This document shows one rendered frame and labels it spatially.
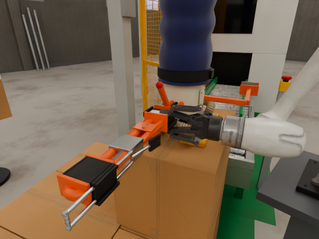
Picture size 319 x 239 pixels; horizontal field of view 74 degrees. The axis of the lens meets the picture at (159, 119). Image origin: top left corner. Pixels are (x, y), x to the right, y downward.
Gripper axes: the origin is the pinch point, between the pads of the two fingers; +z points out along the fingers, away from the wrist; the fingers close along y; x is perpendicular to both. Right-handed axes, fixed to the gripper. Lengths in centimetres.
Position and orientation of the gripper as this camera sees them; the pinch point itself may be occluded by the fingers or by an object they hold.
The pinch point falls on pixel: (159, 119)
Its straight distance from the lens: 70.4
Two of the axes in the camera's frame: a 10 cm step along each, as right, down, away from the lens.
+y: 0.0, 9.2, 3.9
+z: -9.2, -1.5, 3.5
